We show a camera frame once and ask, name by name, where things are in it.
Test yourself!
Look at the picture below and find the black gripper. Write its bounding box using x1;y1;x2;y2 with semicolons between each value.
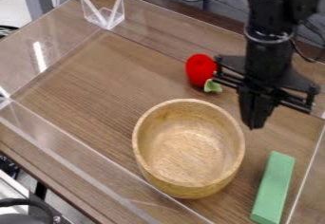
213;55;320;129

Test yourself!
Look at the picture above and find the green rectangular block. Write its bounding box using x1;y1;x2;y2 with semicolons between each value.
251;151;295;224

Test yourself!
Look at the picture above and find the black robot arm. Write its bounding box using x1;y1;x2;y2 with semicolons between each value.
213;0;320;129

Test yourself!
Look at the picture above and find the clear acrylic corner bracket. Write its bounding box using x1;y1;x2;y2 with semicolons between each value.
81;0;126;30

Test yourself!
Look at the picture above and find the clear acrylic enclosure wall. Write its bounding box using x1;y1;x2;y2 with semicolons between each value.
0;0;325;224

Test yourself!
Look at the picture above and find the brown wooden bowl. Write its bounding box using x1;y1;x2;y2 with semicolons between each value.
133;99;245;199

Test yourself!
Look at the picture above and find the red plush strawberry toy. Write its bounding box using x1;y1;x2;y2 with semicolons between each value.
187;54;223;93

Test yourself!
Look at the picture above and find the black cable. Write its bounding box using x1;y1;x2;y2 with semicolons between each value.
0;197;57;224

